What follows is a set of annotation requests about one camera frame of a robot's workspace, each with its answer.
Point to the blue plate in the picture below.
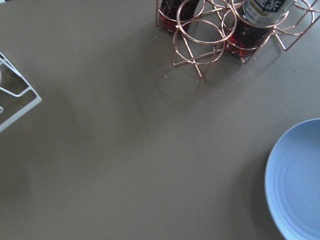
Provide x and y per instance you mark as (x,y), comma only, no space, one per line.
(292,182)

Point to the dark sauce bottle middle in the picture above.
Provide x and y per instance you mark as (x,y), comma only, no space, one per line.
(169,8)

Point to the dark sauce bottle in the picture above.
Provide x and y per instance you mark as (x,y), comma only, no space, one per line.
(169,8)
(256,22)

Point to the dark sauce bottle front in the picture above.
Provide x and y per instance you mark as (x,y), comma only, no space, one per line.
(256,22)

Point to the copper wire bottle rack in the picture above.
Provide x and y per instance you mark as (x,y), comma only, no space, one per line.
(202,40)

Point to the white wire cup rack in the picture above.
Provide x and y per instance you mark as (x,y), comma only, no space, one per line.
(17,95)

